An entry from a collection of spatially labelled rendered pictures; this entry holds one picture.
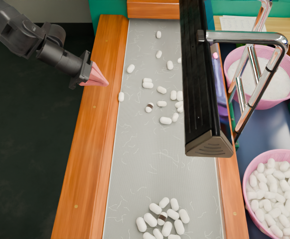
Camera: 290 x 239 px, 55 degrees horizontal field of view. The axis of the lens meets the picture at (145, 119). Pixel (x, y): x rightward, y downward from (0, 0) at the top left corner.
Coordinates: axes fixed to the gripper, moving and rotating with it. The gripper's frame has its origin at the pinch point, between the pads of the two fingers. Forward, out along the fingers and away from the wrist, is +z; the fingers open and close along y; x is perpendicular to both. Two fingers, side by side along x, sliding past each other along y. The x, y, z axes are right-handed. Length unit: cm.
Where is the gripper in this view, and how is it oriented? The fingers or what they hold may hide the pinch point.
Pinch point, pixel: (104, 83)
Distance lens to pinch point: 82.2
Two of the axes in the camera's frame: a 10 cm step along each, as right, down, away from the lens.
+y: 0.5, -8.3, 5.5
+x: -6.4, 4.0, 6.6
